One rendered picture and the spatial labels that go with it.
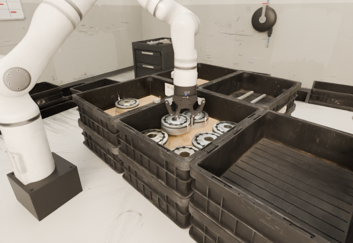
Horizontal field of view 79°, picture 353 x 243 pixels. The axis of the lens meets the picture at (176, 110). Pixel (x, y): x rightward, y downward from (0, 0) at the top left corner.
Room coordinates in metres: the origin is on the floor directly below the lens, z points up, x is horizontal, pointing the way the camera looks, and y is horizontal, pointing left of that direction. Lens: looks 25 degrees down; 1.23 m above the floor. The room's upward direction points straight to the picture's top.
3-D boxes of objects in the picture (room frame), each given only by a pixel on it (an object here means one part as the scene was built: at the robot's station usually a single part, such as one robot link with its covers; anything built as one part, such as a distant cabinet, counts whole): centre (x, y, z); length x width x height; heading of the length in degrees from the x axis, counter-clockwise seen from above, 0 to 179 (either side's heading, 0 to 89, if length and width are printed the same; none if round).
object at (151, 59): (2.67, 0.16, 0.45); 0.60 x 0.45 x 0.90; 146
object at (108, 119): (0.82, 0.16, 0.92); 0.40 x 0.30 x 0.02; 136
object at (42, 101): (1.80, 1.28, 0.37); 0.40 x 0.30 x 0.45; 146
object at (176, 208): (0.61, -0.05, 0.76); 0.40 x 0.30 x 0.12; 136
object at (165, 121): (0.67, 0.00, 0.88); 0.10 x 0.10 x 0.01
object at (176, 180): (0.61, -0.05, 0.87); 0.40 x 0.30 x 0.11; 136
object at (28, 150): (0.50, 0.40, 0.89); 0.09 x 0.09 x 0.17; 56
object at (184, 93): (0.67, -0.03, 0.97); 0.08 x 0.08 x 0.09
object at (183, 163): (0.61, -0.05, 0.92); 0.40 x 0.30 x 0.02; 136
